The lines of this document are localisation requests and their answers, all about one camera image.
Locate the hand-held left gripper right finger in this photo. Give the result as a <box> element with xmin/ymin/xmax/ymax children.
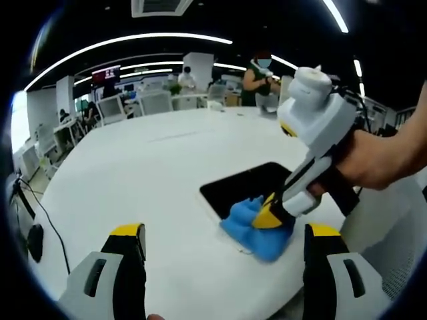
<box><xmin>302</xmin><ymin>222</ymin><xmax>393</xmax><ymax>320</ymax></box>

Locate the blue cleaning cloth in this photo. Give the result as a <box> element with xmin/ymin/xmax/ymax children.
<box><xmin>219</xmin><ymin>195</ymin><xmax>294</xmax><ymax>265</ymax></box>

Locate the black cable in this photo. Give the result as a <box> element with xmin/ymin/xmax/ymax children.
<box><xmin>18</xmin><ymin>178</ymin><xmax>71</xmax><ymax>275</ymax></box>

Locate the red wall screen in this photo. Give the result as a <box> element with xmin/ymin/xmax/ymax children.
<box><xmin>92</xmin><ymin>65</ymin><xmax>122</xmax><ymax>85</ymax></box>

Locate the white mesh office chair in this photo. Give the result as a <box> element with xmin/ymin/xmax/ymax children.
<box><xmin>96</xmin><ymin>95</ymin><xmax>128</xmax><ymax>127</ymax></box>
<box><xmin>139</xmin><ymin>90</ymin><xmax>174</xmax><ymax>115</ymax></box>
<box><xmin>340</xmin><ymin>173</ymin><xmax>427</xmax><ymax>303</ymax></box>

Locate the ceiling air vent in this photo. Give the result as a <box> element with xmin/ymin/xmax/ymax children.
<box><xmin>131</xmin><ymin>0</ymin><xmax>195</xmax><ymax>18</ymax></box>

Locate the long curved ceiling light strip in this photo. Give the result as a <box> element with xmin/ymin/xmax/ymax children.
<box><xmin>25</xmin><ymin>32</ymin><xmax>234</xmax><ymax>91</ymax></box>

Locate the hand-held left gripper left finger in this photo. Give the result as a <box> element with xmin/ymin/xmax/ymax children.
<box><xmin>58</xmin><ymin>222</ymin><xmax>147</xmax><ymax>320</ymax></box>

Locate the person's right hand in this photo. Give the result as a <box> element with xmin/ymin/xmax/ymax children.
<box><xmin>306</xmin><ymin>131</ymin><xmax>398</xmax><ymax>199</ymax></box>

